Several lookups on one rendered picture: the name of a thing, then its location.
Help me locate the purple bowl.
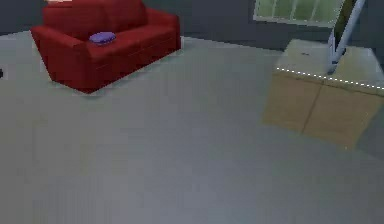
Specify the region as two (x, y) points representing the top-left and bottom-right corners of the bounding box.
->
(88, 31), (117, 46)

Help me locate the red sofa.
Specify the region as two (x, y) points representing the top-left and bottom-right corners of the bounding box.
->
(30, 0), (182, 95)

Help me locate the tan wooden cabinet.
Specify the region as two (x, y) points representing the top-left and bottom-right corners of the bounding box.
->
(261, 38), (384, 150)

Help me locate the white framed window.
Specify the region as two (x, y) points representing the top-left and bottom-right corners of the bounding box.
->
(252, 0), (346, 29)

